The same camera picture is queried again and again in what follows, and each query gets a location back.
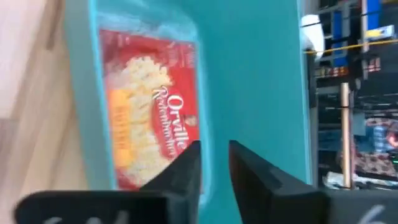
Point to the red popcorn bag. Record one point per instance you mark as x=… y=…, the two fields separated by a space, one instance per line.
x=146 y=102

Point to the teal plastic basket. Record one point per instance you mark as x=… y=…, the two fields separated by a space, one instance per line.
x=248 y=93

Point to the red patterned fabric panel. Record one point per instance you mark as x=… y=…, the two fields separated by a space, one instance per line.
x=373 y=161

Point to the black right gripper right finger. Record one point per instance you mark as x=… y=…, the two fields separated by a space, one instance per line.
x=273 y=199

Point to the blue metal rack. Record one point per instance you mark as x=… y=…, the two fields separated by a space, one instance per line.
x=339 y=31

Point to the beige vertical post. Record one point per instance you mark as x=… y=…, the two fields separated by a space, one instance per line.
x=345 y=133

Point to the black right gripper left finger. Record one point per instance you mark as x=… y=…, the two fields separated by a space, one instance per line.
x=174 y=199

